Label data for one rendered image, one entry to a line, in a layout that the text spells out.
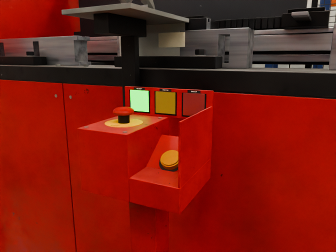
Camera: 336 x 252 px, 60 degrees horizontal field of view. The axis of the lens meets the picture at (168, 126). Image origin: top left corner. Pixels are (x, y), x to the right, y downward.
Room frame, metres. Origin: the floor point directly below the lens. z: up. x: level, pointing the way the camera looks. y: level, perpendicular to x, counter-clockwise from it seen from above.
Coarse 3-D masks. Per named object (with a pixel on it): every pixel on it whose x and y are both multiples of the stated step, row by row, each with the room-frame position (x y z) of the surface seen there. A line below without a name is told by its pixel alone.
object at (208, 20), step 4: (192, 20) 0.80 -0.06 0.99; (196, 20) 0.80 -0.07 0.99; (200, 20) 0.79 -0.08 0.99; (204, 20) 0.79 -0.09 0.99; (208, 20) 0.80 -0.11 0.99; (188, 24) 0.81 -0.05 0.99; (192, 24) 0.80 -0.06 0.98; (196, 24) 0.80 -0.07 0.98; (200, 24) 0.79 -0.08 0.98; (204, 24) 0.79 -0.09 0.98; (208, 24) 0.80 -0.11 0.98; (188, 28) 0.81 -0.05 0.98; (192, 28) 0.80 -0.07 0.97; (196, 28) 0.80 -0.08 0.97; (200, 28) 0.79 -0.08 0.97; (204, 28) 0.79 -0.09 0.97; (208, 28) 0.80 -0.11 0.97
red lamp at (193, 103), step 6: (186, 96) 0.57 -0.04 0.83; (192, 96) 0.57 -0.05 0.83; (198, 96) 0.56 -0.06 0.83; (204, 96) 0.56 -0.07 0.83; (186, 102) 0.57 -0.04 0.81; (192, 102) 0.57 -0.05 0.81; (198, 102) 0.56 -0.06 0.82; (186, 108) 0.57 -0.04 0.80; (192, 108) 0.57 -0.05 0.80; (198, 108) 0.56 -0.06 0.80; (186, 114) 0.57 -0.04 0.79; (192, 114) 0.57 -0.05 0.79
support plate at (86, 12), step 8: (72, 8) 0.64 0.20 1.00; (80, 8) 0.63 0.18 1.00; (88, 8) 0.62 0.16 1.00; (96, 8) 0.61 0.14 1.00; (104, 8) 0.60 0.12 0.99; (112, 8) 0.59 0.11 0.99; (120, 8) 0.59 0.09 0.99; (128, 8) 0.58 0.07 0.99; (136, 8) 0.59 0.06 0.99; (144, 8) 0.62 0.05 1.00; (152, 8) 0.65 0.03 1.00; (80, 16) 0.69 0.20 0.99; (88, 16) 0.69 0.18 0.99; (136, 16) 0.69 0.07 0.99; (144, 16) 0.69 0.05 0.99; (152, 16) 0.69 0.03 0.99; (160, 16) 0.69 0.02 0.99; (168, 16) 0.71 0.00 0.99; (176, 16) 0.74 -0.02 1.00; (152, 24) 0.86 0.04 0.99
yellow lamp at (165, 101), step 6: (156, 96) 0.60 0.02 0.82; (162, 96) 0.60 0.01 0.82; (168, 96) 0.59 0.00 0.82; (174, 96) 0.58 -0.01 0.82; (156, 102) 0.60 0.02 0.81; (162, 102) 0.60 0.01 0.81; (168, 102) 0.59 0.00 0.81; (174, 102) 0.58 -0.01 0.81; (156, 108) 0.60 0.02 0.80; (162, 108) 0.60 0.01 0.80; (168, 108) 0.59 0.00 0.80; (174, 108) 0.58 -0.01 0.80
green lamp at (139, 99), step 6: (132, 90) 0.63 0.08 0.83; (138, 90) 0.62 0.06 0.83; (144, 90) 0.62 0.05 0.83; (132, 96) 0.63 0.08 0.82; (138, 96) 0.62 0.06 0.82; (144, 96) 0.61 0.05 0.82; (132, 102) 0.63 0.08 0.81; (138, 102) 0.62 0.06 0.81; (144, 102) 0.61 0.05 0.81; (138, 108) 0.62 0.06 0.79; (144, 108) 0.61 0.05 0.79
